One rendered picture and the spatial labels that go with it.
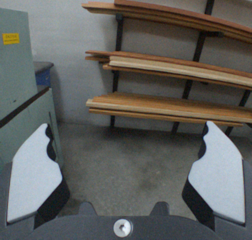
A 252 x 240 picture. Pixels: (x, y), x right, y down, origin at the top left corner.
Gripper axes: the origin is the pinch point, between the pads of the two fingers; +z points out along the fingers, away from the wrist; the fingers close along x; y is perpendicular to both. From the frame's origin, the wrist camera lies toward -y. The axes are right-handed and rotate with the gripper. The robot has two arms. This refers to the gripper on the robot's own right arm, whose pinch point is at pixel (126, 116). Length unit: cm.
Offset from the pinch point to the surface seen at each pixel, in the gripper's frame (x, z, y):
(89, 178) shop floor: -42, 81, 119
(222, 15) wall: 115, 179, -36
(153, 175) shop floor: 25, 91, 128
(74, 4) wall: -61, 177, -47
